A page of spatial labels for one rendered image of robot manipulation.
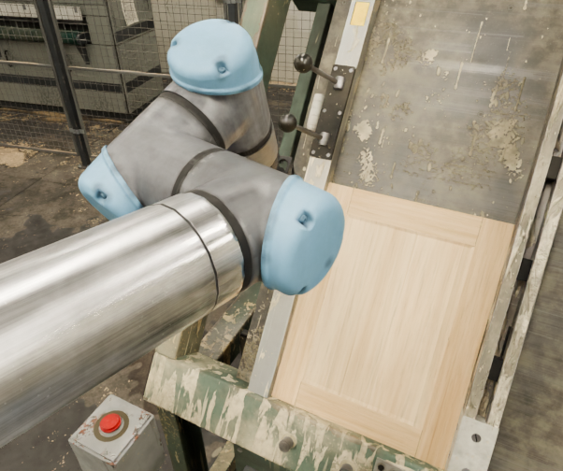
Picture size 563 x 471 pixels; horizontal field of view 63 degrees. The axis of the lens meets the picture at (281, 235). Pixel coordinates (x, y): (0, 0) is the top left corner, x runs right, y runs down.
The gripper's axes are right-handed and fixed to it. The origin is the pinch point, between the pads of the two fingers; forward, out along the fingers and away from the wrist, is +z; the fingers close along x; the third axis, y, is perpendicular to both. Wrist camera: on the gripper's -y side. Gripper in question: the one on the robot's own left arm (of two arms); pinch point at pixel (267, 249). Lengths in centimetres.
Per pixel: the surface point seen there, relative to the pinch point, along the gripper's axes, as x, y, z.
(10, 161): 308, 135, 226
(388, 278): -18.2, 10.9, 28.8
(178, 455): 29, -34, 75
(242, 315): 21, 7, 68
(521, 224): -38.8, 19.9, 15.0
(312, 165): 1.5, 29.7, 20.0
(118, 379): 92, -15, 146
